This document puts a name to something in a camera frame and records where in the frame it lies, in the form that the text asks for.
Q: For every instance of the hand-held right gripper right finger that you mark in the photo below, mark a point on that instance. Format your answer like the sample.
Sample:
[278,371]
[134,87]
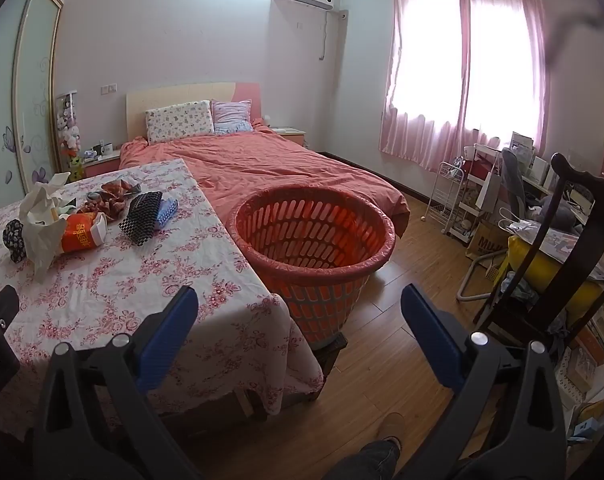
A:
[432,335]

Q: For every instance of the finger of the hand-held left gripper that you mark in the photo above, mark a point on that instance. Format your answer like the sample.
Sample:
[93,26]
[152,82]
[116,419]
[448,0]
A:
[1,310]

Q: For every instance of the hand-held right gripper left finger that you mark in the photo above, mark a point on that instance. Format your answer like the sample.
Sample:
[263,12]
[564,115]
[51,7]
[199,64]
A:
[167,327]

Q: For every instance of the dark floral cloth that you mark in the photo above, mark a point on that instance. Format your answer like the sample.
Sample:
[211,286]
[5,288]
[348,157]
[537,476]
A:
[14,240]

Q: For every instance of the white paper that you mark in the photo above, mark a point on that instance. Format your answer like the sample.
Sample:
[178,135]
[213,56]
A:
[39,230]

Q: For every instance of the orange plastic laundry basket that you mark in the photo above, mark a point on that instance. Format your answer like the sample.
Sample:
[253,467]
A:
[332,310]

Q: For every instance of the blue textured cloth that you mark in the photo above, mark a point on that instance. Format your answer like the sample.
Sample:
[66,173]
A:
[165,212]

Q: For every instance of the black foam mesh net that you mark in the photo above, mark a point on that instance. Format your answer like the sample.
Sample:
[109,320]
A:
[141,215]

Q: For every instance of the light green sock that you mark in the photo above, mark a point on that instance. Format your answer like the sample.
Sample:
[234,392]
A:
[70,206]

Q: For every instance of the orange patterned scrunchie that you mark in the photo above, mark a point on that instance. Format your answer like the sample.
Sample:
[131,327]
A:
[119,190]

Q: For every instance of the white tube rack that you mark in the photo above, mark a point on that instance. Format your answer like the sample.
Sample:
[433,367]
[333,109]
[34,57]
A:
[469,285]

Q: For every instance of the red floral tablecloth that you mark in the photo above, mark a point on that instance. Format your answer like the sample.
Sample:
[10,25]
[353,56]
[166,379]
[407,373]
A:
[131,270]

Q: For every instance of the person's brown slipper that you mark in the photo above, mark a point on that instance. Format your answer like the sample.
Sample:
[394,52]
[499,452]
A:
[392,427]

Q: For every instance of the brown paper bag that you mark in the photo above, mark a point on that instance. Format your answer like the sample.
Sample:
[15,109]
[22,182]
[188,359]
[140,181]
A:
[487,242]

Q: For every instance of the white shelf cart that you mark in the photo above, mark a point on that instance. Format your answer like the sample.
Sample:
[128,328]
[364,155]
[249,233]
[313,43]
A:
[474,220]

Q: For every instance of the yellow cushion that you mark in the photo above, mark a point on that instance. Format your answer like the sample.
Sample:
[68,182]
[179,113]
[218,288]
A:
[537,270]

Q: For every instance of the person's leg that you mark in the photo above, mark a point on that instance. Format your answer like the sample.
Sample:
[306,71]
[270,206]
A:
[367,462]

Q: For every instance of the white paper bag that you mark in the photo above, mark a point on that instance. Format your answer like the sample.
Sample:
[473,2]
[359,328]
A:
[489,190]

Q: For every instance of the pink nightstand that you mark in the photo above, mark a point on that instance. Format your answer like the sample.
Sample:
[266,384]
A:
[101,165]

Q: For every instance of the grey office chair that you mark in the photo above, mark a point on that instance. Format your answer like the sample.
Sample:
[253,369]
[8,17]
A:
[514,180]

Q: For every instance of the white mug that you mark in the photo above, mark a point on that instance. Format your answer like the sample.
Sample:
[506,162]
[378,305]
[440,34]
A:
[105,150]

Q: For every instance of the plush toy display tube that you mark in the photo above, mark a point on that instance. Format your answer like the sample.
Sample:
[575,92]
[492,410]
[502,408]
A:
[70,130]

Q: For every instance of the bed with orange duvet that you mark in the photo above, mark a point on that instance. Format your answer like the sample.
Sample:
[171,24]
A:
[282,170]

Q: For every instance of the pink curtain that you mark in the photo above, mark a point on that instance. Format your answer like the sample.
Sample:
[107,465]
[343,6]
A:
[427,135]
[502,110]

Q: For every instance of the floral pillow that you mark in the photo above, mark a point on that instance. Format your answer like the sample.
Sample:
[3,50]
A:
[179,120]

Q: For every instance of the pink striped pillow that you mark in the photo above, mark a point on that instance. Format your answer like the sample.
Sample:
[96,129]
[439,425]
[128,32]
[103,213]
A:
[230,116]

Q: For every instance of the dark wooden chair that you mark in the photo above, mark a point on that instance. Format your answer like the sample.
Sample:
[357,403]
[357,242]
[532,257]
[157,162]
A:
[582,172]

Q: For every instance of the wardrobe with purple flowers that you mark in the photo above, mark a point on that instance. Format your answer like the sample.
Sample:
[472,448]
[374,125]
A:
[36,85]

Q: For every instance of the beige nightstand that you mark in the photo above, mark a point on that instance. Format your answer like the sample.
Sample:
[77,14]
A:
[292,135]

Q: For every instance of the beige and pink headboard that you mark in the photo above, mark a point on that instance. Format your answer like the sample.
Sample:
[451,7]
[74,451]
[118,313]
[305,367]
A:
[181,92]

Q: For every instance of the air conditioner pipe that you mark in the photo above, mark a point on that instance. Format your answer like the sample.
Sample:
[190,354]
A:
[325,35]

